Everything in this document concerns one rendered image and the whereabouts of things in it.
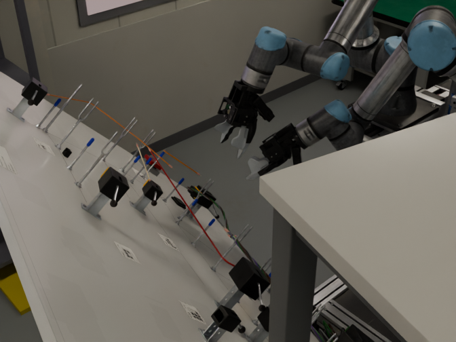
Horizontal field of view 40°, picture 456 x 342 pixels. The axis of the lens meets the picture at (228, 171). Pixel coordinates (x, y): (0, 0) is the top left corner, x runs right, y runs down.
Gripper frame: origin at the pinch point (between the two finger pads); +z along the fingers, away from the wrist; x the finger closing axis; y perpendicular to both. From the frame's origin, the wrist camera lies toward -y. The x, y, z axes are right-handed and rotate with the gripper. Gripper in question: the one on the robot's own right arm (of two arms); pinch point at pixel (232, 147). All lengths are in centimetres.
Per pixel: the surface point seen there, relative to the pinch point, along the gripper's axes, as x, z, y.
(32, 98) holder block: 0, -10, 62
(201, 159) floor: -155, 95, -129
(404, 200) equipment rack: 92, -46, 67
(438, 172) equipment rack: 90, -48, 62
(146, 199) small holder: 16.2, 6.1, 35.7
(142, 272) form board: 47, 1, 55
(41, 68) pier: -167, 52, -16
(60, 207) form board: 34, -5, 67
